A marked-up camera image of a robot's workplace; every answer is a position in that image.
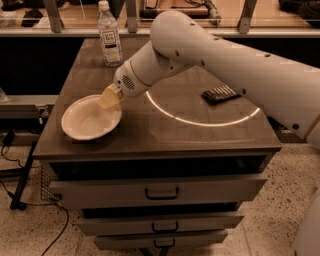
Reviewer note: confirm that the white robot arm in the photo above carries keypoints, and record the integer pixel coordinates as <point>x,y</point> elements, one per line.
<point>286,90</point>

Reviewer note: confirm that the black stand leg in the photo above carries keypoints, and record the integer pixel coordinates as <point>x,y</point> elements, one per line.
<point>16,203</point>

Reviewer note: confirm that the middle grey drawer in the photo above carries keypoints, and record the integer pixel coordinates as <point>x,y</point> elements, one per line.
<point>159,224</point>

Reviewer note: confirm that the wire mesh basket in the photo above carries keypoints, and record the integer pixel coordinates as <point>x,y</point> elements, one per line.
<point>46,179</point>

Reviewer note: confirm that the grey drawer cabinet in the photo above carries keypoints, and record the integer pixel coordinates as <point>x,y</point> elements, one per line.
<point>171,131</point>

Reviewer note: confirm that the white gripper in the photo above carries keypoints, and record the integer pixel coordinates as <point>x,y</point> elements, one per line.
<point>125,81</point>

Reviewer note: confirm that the top grey drawer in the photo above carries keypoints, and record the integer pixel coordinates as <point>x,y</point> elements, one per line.
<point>89,194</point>

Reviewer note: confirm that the clear plastic water bottle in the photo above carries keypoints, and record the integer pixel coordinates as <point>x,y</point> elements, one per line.
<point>109,36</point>

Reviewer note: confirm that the bottom grey drawer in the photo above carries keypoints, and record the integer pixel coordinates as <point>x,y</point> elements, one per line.
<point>160,240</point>

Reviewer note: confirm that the white paper bowl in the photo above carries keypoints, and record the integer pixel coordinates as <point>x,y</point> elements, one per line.
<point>85,119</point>

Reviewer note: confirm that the grey drawer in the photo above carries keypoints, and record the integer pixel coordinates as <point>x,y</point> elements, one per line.
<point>89,194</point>
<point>160,240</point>
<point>159,224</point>

